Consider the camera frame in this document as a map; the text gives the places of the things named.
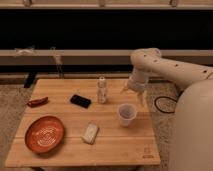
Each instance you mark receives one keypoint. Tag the grey horizontal rail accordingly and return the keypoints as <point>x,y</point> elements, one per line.
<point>95,57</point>

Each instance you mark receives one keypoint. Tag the wooden table board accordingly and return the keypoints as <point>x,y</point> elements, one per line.
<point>114,143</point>

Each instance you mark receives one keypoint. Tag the clear plastic cup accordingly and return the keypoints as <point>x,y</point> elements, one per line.
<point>126,114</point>

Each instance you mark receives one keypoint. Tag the small white bottle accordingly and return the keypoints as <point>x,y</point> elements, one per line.
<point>102,90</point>

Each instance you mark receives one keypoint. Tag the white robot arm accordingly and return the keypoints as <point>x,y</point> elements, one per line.
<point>191,145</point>

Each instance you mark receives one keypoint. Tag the black stand leg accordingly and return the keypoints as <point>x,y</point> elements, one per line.
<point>30,79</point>

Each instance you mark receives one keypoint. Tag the orange round plate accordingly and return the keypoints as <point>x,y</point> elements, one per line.
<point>44,134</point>

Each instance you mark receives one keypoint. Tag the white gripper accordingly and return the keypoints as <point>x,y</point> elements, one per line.
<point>137,82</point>

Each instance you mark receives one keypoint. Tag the black smartphone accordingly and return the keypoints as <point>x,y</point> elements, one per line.
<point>80,101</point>

